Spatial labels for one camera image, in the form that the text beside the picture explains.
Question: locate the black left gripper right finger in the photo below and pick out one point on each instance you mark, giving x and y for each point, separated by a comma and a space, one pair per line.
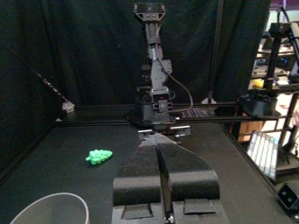
191, 178

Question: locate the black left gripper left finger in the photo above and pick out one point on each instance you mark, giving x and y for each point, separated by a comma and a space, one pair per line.
136, 175

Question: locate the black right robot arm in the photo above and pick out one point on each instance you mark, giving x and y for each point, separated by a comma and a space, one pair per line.
155, 67

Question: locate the grey bowl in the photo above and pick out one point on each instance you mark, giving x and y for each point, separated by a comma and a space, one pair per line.
58, 208

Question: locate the green toy grape bunch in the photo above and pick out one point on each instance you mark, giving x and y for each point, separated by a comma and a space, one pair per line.
99, 156

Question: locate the grey striped panel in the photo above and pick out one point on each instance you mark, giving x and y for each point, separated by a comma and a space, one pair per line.
263, 154

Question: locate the black box with lenses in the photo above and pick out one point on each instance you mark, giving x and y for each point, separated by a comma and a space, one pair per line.
289, 196

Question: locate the yellow object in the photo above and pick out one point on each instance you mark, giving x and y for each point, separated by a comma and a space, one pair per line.
257, 83

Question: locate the black cloth curtain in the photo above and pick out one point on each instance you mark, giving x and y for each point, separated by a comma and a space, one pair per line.
90, 49

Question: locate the black horizontal frame rail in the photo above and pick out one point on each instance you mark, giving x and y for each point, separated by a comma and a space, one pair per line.
218, 118

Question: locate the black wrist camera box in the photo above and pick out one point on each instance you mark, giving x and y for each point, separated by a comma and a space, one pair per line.
161, 99

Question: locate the silver post foot bracket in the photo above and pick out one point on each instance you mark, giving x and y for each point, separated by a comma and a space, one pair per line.
209, 100

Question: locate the white corner bracket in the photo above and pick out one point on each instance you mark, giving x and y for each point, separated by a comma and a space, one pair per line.
68, 106

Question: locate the black vertical frame post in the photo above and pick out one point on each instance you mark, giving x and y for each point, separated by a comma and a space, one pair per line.
217, 46

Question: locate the thin diagonal frame rod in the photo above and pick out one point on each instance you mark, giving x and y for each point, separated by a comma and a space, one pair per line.
43, 78

